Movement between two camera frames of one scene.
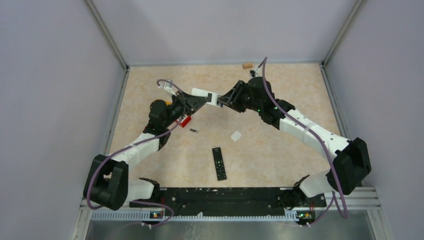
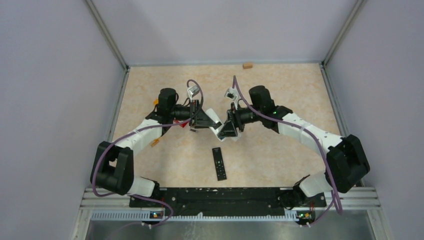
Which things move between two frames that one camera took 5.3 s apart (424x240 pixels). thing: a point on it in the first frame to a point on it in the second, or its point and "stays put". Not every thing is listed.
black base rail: x=229 y=201 stays put
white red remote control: x=212 y=97 to x=214 y=116
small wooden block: x=247 y=66 stays put
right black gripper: x=232 y=98 to x=229 y=129
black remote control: x=219 y=164 stays put
